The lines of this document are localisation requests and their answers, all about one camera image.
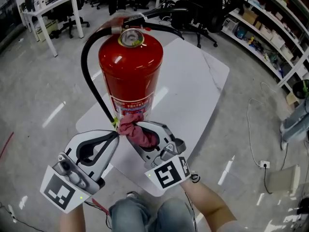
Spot green and black device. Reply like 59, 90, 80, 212
291, 79, 309, 100

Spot person's legs in jeans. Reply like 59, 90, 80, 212
108, 196, 197, 232

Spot white storage shelf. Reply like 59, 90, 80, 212
221, 0, 309, 88

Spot person's left forearm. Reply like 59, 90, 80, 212
58, 202, 85, 232

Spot person's right forearm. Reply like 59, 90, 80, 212
181, 177, 238, 232

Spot person's white shirt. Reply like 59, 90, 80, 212
214, 219, 244, 232

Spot beige cabinet under desk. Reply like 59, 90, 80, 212
34, 19, 59, 43

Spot black floor cable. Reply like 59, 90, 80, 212
263, 141, 289, 195

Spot pink wiping cloth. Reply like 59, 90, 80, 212
116, 113, 160, 150

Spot white floor cable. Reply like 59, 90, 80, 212
246, 82, 269, 166

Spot red floor cable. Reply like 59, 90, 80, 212
0, 131, 14, 160

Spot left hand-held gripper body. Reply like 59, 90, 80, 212
39, 152, 106, 214

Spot flat white box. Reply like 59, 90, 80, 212
267, 164, 302, 195

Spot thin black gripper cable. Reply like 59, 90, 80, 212
184, 191, 197, 232

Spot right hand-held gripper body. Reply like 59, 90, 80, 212
143, 138, 192, 191

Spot large black office chair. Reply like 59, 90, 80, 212
170, 0, 224, 49

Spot white desk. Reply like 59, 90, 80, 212
22, 0, 84, 58

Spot red fire extinguisher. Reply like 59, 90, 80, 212
81, 7, 190, 136

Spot red and black gripper wires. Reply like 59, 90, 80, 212
84, 198, 114, 230

